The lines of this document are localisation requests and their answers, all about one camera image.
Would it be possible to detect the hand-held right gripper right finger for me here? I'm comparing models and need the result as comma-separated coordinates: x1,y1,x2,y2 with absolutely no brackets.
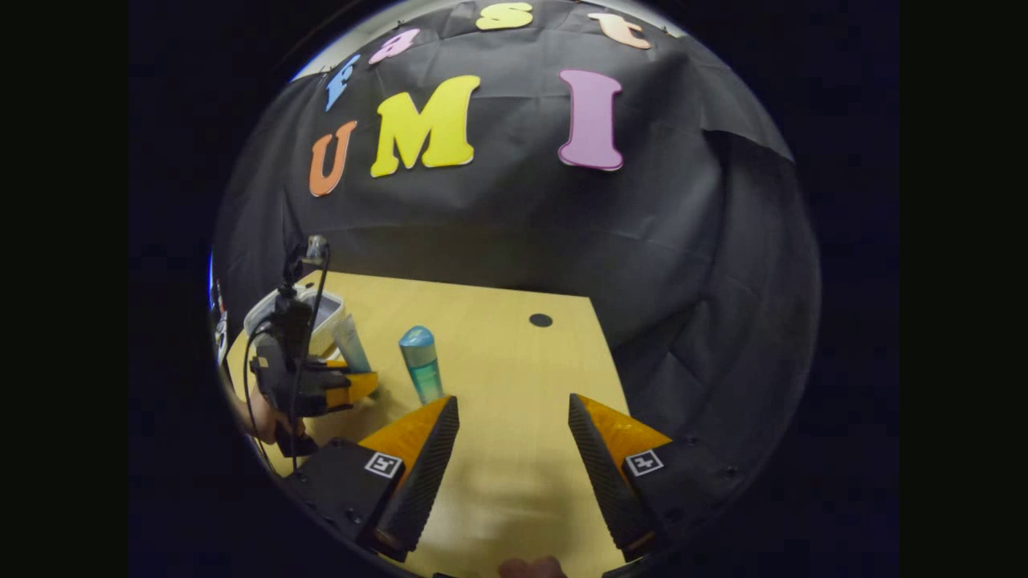
569,393,748,563

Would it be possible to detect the clear teal skin care tube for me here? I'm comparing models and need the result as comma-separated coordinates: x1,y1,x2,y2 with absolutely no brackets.
333,315,373,374

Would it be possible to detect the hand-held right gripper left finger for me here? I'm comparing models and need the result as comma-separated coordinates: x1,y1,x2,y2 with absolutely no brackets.
285,395,460,563

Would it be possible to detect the black backdrop cloth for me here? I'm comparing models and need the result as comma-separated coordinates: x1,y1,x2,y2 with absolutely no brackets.
210,0,822,482

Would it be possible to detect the blue skin care bottle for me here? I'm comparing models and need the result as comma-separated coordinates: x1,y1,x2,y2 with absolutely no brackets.
399,325,444,405

